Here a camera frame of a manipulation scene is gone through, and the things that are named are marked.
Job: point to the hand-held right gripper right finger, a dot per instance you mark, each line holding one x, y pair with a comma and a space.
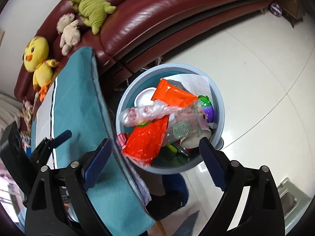
212, 164

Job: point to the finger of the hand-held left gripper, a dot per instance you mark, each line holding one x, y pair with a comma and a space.
62, 137

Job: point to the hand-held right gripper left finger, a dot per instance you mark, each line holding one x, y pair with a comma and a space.
97, 164

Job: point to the pink paper cup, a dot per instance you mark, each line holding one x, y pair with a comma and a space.
194, 140

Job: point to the red orange snack bag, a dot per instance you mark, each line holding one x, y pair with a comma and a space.
145, 140

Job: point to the clear plastic bag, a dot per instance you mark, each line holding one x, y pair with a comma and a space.
142, 111

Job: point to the light blue trash bin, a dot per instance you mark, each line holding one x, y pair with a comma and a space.
128, 91

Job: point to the orange snack packet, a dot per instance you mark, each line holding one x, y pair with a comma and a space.
172, 93

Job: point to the white paper towel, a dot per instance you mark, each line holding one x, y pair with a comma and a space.
194, 83

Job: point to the teal striped tablecloth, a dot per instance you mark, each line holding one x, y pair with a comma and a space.
73, 103

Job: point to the beige rabbit plush toy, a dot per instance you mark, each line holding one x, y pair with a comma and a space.
28, 110

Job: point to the dark blue slipper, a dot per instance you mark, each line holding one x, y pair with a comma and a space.
172, 191

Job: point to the grey pointed cloth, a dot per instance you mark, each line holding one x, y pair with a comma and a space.
187, 226

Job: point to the pale green plastic stool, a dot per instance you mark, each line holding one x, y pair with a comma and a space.
295, 199

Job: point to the yellow chick plush toy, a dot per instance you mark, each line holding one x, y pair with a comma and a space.
37, 51

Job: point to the beige plush doll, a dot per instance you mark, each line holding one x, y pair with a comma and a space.
70, 33

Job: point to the green dinosaur plush toy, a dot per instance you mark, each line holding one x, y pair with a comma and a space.
93, 7

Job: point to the dark red leather sofa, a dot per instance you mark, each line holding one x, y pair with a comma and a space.
152, 17

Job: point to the small patterned ball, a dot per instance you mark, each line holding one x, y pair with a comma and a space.
275, 9

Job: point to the dark wooden cabinet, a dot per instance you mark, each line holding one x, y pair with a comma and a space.
290, 0

